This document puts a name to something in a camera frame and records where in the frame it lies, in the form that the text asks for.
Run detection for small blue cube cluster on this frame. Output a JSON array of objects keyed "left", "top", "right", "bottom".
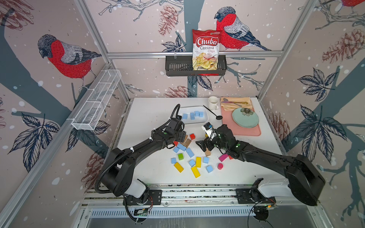
[{"left": 176, "top": 143, "right": 186, "bottom": 151}]

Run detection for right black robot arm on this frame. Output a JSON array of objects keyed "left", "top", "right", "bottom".
[{"left": 196, "top": 124, "right": 325, "bottom": 206}]

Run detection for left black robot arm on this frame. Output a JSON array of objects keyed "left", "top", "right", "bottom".
[{"left": 94, "top": 116, "right": 186, "bottom": 201}]

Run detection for beige wooden block upright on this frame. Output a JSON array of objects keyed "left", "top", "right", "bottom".
[{"left": 205, "top": 150, "right": 211, "bottom": 157}]

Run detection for dark wooden block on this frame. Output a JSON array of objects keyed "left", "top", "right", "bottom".
[{"left": 183, "top": 138, "right": 192, "bottom": 148}]

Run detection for yellow block middle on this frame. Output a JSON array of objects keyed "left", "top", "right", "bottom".
[{"left": 195, "top": 157, "right": 202, "bottom": 168}]

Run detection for magenta long block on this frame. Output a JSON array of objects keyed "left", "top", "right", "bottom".
[{"left": 219, "top": 154, "right": 229, "bottom": 162}]

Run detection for black spoon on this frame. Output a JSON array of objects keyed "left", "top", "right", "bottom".
[{"left": 203, "top": 105, "right": 223, "bottom": 120}]

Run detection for pink placemat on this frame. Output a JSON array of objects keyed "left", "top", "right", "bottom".
[{"left": 221, "top": 108, "right": 261, "bottom": 136}]

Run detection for white plastic tray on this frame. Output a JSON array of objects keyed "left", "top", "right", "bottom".
[{"left": 178, "top": 106, "right": 209, "bottom": 124}]

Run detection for blue cube bottom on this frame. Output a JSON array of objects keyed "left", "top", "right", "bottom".
[{"left": 206, "top": 165, "right": 213, "bottom": 173}]

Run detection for long yellow block bottom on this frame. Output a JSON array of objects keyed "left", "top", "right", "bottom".
[{"left": 191, "top": 166, "right": 200, "bottom": 178}]

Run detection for green flower plate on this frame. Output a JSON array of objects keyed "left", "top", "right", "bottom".
[{"left": 232, "top": 108, "right": 259, "bottom": 128}]

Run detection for yellow block lower left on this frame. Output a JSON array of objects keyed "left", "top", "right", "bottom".
[{"left": 174, "top": 162, "right": 184, "bottom": 173}]

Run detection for yellow folded napkin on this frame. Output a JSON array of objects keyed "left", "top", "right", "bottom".
[{"left": 221, "top": 97, "right": 253, "bottom": 111}]

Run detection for iridescent cutlery on napkin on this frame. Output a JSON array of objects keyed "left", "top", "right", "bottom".
[{"left": 222, "top": 98, "right": 249, "bottom": 105}]

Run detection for white ceramic mug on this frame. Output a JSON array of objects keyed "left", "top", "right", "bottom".
[{"left": 208, "top": 96, "right": 220, "bottom": 111}]

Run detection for Chuba cassava chips bag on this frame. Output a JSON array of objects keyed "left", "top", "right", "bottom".
[{"left": 192, "top": 29, "right": 221, "bottom": 71}]

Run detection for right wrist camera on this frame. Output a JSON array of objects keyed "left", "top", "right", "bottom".
[{"left": 202, "top": 122, "right": 216, "bottom": 138}]

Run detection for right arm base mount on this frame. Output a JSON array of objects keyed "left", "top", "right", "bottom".
[{"left": 235, "top": 189, "right": 276, "bottom": 204}]

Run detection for black wall basket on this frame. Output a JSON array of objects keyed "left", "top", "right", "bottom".
[{"left": 165, "top": 55, "right": 227, "bottom": 77}]

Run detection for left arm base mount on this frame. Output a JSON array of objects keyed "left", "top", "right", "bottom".
[{"left": 124, "top": 188, "right": 162, "bottom": 206}]

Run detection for white wire basket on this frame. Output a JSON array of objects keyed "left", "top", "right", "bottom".
[{"left": 71, "top": 69, "right": 121, "bottom": 131}]

